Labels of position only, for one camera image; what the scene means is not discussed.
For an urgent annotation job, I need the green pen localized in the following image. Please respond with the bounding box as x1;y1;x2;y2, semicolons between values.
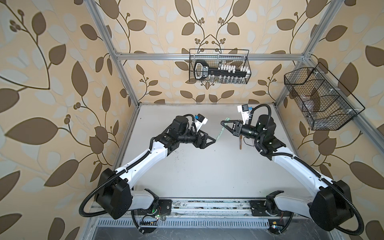
216;127;225;141

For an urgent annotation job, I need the black wire basket back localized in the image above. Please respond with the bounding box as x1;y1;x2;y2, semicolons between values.
189;48;252;85

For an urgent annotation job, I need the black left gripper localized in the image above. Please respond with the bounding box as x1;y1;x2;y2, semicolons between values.
177;128;216;149

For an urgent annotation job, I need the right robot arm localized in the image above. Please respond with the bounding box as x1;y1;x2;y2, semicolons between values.
221;115;355;231

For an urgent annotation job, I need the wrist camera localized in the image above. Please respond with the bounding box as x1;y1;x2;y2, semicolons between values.
194;114;208;132
237;104;253;125

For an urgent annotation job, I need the black wire basket right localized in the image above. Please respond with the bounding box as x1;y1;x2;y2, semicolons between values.
284;62;365;131

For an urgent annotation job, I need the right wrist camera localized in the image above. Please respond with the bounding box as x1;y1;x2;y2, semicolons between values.
237;104;253;125

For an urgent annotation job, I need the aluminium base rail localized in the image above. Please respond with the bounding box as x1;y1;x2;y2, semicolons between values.
88;197;337;220

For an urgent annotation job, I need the aluminium frame post left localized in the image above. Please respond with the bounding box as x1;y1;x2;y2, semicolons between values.
85;0;140;109

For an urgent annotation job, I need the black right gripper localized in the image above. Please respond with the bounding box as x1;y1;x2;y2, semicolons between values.
221;120;263;143

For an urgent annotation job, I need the black tool with sockets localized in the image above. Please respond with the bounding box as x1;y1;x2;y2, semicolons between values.
192;60;252;80

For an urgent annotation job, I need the aluminium frame post right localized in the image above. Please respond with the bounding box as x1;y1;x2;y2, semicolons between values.
274;0;346;108

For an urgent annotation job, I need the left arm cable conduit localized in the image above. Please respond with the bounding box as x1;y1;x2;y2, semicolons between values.
78;113;197;218

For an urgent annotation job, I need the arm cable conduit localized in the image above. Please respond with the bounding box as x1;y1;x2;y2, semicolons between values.
248;103;365;236
78;113;197;218

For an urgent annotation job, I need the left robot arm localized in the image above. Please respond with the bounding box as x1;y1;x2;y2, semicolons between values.
95;114;216;220

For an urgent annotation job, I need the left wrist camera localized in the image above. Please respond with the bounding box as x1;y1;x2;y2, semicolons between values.
194;114;208;132

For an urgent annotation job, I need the aluminium frame back bar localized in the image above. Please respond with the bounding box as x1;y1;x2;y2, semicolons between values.
116;52;305;61

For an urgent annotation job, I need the black wire basket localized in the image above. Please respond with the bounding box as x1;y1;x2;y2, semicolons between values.
189;48;252;85
284;62;365;131

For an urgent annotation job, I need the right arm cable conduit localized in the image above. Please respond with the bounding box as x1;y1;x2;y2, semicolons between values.
248;103;365;236

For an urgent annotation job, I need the aluminium frame post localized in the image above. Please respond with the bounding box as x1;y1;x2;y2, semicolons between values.
85;0;140;109
274;0;346;108

